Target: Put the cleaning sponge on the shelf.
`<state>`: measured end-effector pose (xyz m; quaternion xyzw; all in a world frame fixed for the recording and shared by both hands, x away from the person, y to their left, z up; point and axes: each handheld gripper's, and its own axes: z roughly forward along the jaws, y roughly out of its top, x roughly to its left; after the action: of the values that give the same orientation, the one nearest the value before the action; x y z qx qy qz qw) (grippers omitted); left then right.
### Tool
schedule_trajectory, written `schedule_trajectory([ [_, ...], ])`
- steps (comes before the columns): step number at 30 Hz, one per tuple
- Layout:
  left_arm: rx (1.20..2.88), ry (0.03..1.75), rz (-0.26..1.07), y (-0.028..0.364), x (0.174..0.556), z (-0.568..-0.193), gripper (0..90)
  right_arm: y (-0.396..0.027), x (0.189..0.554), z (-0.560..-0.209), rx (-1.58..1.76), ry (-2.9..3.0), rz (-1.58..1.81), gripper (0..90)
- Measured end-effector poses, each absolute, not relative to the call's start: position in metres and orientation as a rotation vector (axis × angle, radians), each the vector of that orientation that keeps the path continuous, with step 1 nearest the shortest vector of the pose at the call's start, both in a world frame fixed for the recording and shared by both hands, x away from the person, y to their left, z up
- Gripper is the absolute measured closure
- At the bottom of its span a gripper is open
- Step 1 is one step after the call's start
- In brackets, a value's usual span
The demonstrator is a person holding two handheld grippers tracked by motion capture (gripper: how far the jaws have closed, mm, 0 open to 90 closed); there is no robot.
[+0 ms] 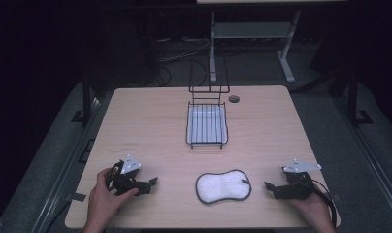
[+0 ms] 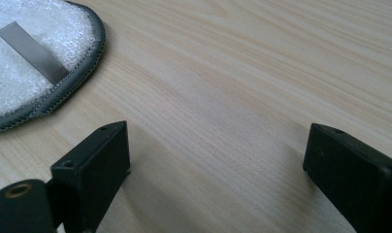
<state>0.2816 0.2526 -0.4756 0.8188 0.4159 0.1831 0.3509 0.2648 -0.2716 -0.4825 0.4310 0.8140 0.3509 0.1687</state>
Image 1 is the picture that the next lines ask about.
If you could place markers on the person's right hand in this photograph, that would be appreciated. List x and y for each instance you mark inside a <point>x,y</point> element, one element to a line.
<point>312,210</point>

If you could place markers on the white drip tray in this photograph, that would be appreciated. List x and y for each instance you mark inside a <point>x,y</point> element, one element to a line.
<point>206,124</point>

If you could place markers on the person's left hand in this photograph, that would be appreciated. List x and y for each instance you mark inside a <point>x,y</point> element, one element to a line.
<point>103,197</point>

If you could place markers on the white metal stand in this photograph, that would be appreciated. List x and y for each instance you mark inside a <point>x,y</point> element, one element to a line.
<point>249,30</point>

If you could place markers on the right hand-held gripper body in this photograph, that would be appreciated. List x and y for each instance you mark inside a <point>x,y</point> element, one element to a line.
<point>297,184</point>

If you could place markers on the white sponge with grey edge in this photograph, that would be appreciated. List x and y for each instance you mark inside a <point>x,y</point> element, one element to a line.
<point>223,186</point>

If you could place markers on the black metal post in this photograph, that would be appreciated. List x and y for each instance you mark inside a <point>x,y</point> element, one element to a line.
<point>353,97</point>
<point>86,97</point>

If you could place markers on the aluminium rail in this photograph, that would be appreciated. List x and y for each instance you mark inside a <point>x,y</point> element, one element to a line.
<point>68,168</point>
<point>370,152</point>

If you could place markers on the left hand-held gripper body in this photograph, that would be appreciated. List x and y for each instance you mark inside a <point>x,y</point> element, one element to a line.
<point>123,182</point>

